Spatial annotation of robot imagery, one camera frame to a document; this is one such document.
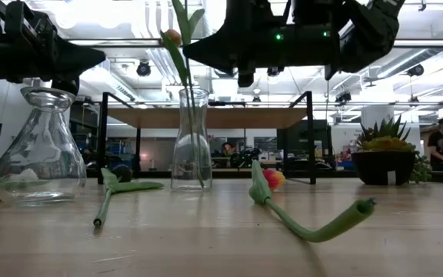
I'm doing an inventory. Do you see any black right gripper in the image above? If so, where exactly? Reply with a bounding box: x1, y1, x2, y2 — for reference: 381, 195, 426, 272
182, 0, 342, 88

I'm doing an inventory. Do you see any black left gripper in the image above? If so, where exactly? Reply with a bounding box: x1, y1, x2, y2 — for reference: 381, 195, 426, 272
0, 0, 107, 97

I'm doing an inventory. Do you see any pink artificial tulip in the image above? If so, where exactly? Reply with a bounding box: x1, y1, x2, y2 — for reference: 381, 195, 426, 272
159, 0, 207, 189

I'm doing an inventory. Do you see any wide clear glass flask vase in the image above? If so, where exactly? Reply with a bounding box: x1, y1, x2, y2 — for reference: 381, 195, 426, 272
0, 86, 88, 208

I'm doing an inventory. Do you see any slim clear glass bottle vase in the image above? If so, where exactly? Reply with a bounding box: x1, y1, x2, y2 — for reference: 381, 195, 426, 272
170, 85, 215, 194

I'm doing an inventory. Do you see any dark maroon artificial tulip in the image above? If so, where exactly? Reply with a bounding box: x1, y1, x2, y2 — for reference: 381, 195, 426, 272
92, 164, 165, 229

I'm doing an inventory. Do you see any orange red artificial tulip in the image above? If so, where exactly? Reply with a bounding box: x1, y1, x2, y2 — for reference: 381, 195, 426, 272
247, 159, 378, 244

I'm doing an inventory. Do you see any black ceiling spotlight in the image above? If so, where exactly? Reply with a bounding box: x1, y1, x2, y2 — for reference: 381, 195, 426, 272
406, 63, 425, 78
266, 65, 286, 78
335, 90, 352, 107
135, 59, 152, 78

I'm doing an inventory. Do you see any succulent plant in black pot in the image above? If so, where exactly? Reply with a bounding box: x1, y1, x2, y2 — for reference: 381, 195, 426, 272
351, 115, 433, 187

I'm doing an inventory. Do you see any person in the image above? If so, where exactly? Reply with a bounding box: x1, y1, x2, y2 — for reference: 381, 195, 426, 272
427, 116, 443, 172

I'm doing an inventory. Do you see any black frame bar with lights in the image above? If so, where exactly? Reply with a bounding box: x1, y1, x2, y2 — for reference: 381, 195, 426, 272
67, 37, 443, 48

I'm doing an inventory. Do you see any wooden shelf black metal frame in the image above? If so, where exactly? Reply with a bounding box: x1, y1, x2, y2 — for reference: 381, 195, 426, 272
96, 91, 318, 186

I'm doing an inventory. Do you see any thin hanging cable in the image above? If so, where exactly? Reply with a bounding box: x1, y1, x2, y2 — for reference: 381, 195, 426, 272
325, 78, 331, 122

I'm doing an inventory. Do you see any black frame base rail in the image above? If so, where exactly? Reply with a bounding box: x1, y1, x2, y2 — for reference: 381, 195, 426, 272
85, 170, 443, 185

